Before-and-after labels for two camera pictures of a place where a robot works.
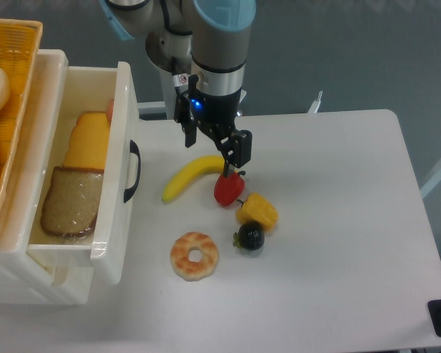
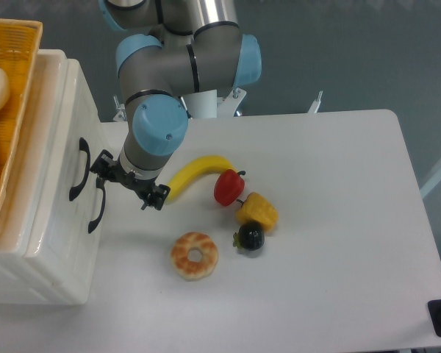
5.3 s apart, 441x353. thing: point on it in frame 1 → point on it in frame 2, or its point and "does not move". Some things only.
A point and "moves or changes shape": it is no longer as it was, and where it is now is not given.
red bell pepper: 228,190 does not move
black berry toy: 250,236 does not move
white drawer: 86,204 moves or changes shape
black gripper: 216,115 → 149,192
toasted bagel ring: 189,270 does not move
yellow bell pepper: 256,208 does not move
